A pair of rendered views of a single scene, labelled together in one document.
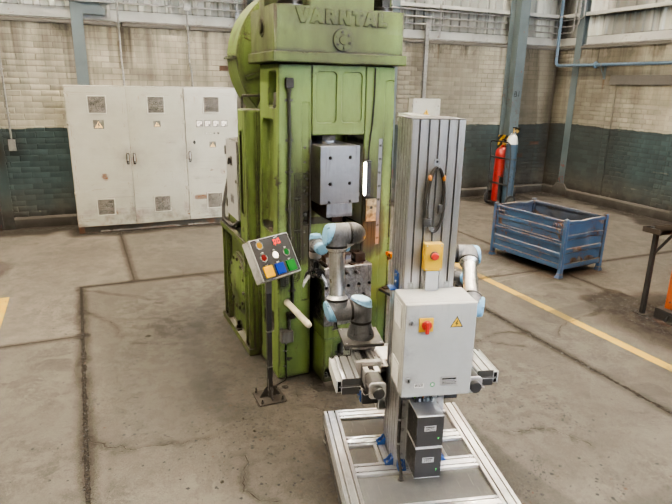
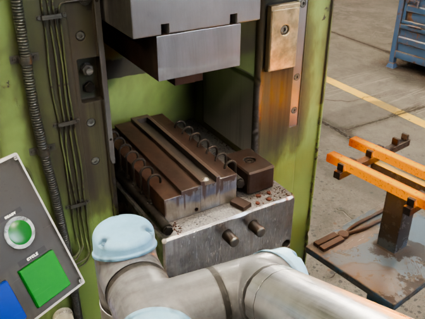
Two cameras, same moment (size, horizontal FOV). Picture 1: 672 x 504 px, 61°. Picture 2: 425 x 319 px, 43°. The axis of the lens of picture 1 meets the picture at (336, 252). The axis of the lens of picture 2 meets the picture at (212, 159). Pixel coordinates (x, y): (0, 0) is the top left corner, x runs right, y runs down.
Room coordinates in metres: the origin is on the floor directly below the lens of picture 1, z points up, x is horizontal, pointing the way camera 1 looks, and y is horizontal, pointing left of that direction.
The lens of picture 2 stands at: (2.83, 0.08, 1.67)
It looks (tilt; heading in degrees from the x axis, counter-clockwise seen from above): 29 degrees down; 353
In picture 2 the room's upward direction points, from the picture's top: straight up
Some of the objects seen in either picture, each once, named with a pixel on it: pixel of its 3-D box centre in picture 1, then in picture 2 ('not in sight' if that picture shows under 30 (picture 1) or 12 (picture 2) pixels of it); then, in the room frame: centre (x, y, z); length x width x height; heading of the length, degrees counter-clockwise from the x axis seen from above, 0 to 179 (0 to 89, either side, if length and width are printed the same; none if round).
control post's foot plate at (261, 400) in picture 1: (269, 391); not in sight; (3.61, 0.46, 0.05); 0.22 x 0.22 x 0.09; 24
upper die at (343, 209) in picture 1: (327, 204); (157, 28); (4.11, 0.07, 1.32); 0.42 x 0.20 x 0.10; 24
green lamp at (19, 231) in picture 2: not in sight; (19, 232); (3.63, 0.33, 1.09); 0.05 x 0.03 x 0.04; 114
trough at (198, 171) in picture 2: not in sight; (171, 146); (4.12, 0.04, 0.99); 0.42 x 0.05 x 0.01; 24
